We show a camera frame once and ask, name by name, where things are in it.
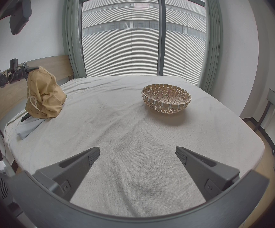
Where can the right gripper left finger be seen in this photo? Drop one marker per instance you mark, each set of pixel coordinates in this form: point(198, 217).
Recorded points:
point(63, 172)

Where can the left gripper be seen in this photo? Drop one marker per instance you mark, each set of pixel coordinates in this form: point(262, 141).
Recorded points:
point(17, 76)

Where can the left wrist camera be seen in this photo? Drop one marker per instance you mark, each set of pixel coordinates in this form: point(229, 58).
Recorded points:
point(13, 63)

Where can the round woven basket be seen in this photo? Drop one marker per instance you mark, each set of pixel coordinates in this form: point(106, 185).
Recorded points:
point(166, 96)

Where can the window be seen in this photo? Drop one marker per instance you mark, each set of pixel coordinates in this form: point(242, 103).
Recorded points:
point(128, 44)

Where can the pale blue garment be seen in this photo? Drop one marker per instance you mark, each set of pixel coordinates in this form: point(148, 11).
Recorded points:
point(28, 128)

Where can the tan trousers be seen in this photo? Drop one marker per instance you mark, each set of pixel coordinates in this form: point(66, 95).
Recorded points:
point(44, 94)

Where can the grey-green curtain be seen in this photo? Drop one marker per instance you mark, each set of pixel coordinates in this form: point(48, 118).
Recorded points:
point(211, 44)
point(73, 44)

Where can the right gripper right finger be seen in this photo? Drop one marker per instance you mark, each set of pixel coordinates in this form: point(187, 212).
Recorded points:
point(208, 172)

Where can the black garment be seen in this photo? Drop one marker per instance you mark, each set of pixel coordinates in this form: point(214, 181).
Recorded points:
point(25, 117)

